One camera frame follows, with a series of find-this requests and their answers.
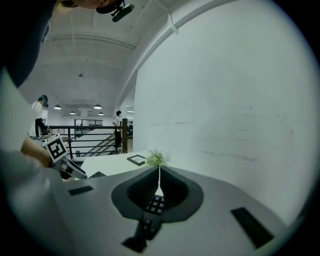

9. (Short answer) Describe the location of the white table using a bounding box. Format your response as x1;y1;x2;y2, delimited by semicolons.
80;149;161;180

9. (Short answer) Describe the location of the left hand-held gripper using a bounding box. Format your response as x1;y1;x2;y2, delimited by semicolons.
44;132;88;181

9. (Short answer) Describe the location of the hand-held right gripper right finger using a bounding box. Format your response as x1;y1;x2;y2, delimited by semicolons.
153;165;297;256

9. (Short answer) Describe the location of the artificial flower sprig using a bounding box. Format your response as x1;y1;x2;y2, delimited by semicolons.
145;147;171;168

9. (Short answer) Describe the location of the black picture frame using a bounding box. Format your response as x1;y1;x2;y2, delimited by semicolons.
126;153;147;167

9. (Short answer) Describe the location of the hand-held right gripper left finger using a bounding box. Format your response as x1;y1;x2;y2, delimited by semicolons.
62;165;161;256

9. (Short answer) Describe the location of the person's left forearm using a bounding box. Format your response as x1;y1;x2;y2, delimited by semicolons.
20;135;55;169

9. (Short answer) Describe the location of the black metal railing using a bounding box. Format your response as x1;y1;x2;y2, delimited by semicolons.
46;118;129;156

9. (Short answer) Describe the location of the black keyboard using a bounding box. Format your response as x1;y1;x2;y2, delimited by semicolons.
88;170;166;241

